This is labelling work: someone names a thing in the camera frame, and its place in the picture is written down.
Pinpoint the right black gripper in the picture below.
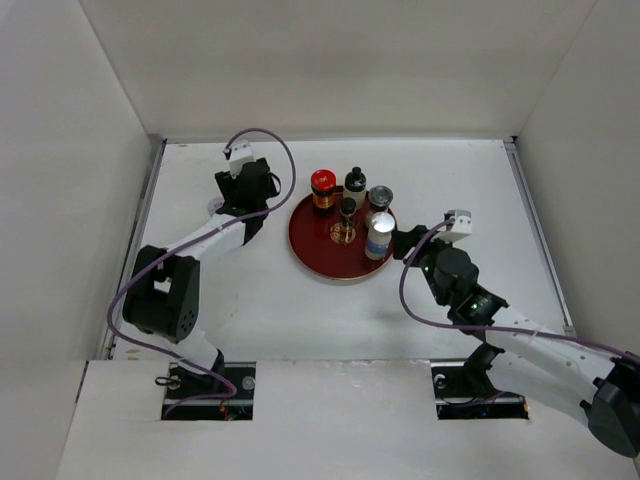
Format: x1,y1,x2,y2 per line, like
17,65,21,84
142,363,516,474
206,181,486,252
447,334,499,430
391,225,457,307

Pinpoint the dark jar white lid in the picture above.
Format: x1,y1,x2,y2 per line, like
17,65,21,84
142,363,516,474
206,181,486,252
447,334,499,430
207,197,224,216

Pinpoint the purple cable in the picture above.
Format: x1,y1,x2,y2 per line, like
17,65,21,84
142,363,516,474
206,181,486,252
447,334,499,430
398,217,640,364
106,127,297,419

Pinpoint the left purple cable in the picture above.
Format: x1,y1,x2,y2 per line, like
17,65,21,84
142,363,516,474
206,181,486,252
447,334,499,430
106,127,297,419

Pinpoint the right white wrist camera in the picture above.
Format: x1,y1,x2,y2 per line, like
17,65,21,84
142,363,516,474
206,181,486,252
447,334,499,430
440,209,472,243

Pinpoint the black knob salt grinder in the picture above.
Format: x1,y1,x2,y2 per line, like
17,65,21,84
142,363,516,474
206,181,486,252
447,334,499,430
343,166,367,209

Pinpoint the red round tray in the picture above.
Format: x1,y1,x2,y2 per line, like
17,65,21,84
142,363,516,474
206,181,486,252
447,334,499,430
288,186,393,281

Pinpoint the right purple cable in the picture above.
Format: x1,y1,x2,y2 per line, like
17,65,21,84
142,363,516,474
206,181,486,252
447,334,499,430
398,217,640,364

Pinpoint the black lid spice bottle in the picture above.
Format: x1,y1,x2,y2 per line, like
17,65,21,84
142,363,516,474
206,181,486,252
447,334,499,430
339,197,357,245

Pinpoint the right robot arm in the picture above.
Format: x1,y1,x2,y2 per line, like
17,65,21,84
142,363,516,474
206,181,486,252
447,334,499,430
392,220,639,458

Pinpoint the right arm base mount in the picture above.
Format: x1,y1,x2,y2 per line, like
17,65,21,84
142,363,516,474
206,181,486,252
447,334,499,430
430,344,529,420

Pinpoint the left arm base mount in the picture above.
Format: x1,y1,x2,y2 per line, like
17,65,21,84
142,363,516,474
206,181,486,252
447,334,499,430
154,354,257,421

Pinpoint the clear cap pepper grinder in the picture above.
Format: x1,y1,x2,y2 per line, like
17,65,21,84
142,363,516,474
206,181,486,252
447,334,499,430
364,185,393,226

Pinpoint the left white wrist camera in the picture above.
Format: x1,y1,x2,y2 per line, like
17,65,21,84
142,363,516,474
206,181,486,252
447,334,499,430
223,140,255,177

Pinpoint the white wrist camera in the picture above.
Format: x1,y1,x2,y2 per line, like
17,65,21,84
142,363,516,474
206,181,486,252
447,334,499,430
223,140,255,177
440,209,472,243

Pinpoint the blue label silver cap bottle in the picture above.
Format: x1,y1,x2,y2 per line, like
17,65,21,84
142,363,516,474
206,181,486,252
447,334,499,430
365,212,396,261

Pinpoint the red lid sauce jar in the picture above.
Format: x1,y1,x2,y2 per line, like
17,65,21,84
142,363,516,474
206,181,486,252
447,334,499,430
310,169,336,216

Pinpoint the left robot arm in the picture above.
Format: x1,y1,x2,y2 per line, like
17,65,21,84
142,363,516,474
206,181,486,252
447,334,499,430
122,158,280,399

